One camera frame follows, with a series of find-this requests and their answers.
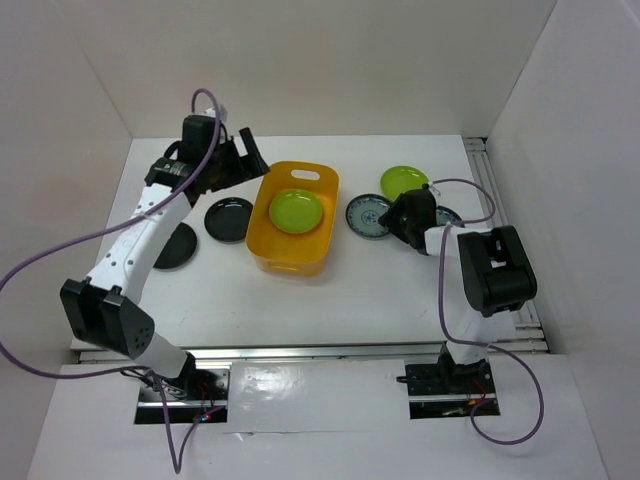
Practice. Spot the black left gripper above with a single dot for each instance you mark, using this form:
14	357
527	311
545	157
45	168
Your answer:
240	170

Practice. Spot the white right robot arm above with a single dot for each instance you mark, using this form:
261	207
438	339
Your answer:
496	273

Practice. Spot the blue patterned plate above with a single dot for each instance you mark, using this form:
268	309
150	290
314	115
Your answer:
362	215
445	215

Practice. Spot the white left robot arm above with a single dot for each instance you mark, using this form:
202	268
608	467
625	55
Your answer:
103	308

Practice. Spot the yellow plastic bin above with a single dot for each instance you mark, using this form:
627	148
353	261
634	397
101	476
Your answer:
295	254

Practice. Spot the aluminium rail front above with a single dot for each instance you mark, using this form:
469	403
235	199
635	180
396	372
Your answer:
302	352

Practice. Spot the green plate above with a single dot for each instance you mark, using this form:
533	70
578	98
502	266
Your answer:
401	179
295	211

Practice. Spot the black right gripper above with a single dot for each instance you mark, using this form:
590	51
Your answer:
390	218

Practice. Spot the aluminium rail right side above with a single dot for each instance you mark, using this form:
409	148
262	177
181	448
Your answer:
530	334

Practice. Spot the black plate near bin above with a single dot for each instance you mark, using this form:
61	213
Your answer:
227	220

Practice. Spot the aluminium rail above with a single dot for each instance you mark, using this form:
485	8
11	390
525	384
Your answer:
530	334
302	352

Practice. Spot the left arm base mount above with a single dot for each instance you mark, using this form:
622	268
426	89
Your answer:
205	401

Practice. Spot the black plate far left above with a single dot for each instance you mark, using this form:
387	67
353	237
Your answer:
178	250

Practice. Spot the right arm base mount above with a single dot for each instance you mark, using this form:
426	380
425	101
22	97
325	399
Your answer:
443	389

